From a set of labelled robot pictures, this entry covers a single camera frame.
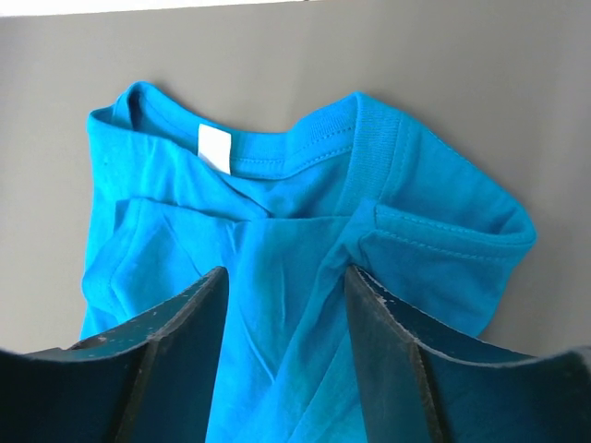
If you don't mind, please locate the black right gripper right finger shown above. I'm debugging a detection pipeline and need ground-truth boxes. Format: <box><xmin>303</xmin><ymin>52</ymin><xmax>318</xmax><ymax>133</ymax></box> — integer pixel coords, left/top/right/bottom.
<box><xmin>344</xmin><ymin>266</ymin><xmax>590</xmax><ymax>442</ymax></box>

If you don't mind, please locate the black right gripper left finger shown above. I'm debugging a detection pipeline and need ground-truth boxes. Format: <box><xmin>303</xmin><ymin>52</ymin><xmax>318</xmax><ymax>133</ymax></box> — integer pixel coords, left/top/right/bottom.
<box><xmin>1</xmin><ymin>267</ymin><xmax>228</xmax><ymax>442</ymax></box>

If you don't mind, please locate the blue t shirt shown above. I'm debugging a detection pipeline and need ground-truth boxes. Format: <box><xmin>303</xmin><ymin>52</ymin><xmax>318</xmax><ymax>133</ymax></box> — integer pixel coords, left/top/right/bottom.
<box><xmin>81</xmin><ymin>82</ymin><xmax>536</xmax><ymax>442</ymax></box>

